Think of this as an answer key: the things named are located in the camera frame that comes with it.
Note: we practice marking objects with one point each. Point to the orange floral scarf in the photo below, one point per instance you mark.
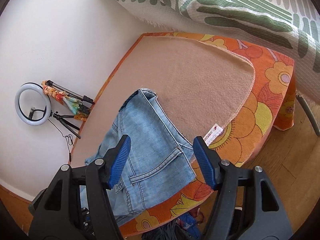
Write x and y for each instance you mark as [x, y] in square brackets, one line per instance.
[79, 110]

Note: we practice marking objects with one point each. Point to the grey folded tripod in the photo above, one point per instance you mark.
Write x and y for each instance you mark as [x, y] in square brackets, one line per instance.
[75, 95]

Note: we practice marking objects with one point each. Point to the light blue denim pants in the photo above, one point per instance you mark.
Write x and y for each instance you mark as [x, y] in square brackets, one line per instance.
[158, 165]

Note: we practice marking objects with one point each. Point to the orange floral bed cover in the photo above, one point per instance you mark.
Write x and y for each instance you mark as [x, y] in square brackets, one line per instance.
[241, 139]

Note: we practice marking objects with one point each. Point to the green striped white cushion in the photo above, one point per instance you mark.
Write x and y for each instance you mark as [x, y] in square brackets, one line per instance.
[291, 24]

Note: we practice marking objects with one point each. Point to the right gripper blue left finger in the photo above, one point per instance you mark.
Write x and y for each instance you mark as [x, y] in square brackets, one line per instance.
[115, 160]

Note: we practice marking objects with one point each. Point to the white ring light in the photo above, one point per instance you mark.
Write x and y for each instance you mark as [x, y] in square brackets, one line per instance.
[32, 106]

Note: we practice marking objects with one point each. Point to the beige fleece blanket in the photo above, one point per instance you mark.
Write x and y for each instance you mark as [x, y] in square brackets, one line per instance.
[198, 85]

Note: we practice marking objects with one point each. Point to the black mini tripod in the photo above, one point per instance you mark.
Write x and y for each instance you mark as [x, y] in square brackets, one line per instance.
[64, 121]

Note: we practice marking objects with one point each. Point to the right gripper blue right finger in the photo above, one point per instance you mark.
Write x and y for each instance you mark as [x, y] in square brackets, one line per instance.
[208, 161]

